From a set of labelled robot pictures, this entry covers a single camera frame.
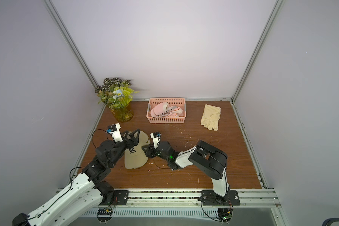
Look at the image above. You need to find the pink baseball cap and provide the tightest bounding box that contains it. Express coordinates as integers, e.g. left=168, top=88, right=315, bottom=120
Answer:
left=150, top=102, right=183, bottom=118

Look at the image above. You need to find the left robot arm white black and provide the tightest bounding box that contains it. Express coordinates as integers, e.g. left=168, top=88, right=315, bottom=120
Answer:
left=12, top=124, right=146, bottom=226

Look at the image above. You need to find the left small circuit board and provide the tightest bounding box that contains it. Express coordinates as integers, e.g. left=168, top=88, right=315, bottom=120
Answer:
left=97, top=208, right=114, bottom=224

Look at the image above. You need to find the cream fabric glove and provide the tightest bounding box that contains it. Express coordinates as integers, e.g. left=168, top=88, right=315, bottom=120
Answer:
left=201, top=104, right=221, bottom=131

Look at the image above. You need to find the amber glass vase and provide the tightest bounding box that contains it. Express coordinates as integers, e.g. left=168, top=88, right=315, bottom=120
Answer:
left=110, top=104, right=134, bottom=122

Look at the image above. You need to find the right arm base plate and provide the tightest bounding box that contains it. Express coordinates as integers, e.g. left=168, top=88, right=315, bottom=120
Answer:
left=198, top=190, right=241, bottom=206

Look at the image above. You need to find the right small circuit board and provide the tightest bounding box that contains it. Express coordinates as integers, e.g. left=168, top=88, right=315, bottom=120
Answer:
left=217, top=208, right=233, bottom=223

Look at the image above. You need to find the pink plastic basket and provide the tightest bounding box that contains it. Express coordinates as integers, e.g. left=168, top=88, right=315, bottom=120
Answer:
left=147, top=98, right=186, bottom=124

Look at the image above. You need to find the beige baseball cap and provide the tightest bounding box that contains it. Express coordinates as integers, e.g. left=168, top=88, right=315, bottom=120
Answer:
left=124, top=131, right=150, bottom=170

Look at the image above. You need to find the artificial plant bouquet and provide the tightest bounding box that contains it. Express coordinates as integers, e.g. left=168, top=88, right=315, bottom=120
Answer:
left=95, top=78, right=138, bottom=109

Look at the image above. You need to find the small circuit board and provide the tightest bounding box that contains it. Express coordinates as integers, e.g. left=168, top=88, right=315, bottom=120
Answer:
left=97, top=208, right=114, bottom=224
left=217, top=208, right=233, bottom=223

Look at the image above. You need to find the aluminium front rail frame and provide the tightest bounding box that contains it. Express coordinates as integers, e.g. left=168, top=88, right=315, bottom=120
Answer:
left=71, top=189, right=289, bottom=226

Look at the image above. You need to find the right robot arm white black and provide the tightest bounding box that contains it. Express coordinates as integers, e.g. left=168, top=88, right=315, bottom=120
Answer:
left=142, top=140, right=230, bottom=197

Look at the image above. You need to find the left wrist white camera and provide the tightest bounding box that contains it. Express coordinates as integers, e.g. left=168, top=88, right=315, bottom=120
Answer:
left=106, top=123, right=122, bottom=142

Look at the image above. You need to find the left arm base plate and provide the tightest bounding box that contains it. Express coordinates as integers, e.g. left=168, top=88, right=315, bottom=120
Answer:
left=99, top=190, right=129, bottom=206

